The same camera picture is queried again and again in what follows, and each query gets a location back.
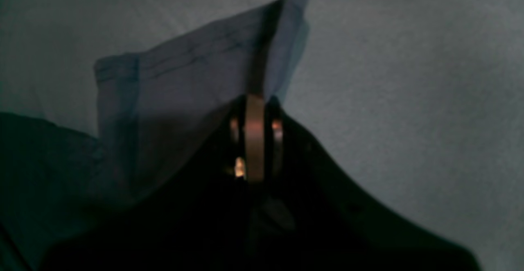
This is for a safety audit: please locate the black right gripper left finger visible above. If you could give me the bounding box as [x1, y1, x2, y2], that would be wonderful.
[41, 95, 256, 271]

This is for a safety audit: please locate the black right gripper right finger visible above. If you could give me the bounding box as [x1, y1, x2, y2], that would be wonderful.
[264, 97, 481, 271]

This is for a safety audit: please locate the dark blue T-shirt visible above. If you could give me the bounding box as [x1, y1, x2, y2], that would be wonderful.
[1, 0, 308, 271]

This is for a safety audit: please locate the teal table cloth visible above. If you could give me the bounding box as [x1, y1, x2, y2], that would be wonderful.
[1, 0, 524, 271]

